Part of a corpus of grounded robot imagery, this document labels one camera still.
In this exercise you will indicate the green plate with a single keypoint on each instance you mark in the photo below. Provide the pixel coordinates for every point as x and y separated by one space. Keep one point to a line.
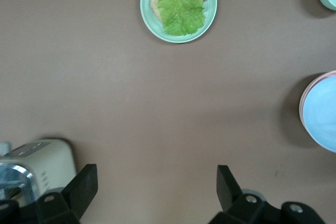
146 11

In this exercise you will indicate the beige chrome toaster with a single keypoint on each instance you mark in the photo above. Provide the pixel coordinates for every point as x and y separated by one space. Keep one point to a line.
52 161

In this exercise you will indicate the pink plate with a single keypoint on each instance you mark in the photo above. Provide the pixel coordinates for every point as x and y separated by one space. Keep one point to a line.
300 110

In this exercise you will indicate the green lettuce leaf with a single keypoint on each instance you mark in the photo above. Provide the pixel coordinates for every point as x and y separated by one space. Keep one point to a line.
181 6

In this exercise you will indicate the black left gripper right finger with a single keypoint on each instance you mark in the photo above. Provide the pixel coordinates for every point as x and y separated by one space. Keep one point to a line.
236 205

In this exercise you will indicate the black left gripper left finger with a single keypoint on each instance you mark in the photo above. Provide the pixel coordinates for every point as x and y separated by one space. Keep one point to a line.
65 203

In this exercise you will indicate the blue plate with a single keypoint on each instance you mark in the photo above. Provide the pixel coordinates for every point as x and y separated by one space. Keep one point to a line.
323 113

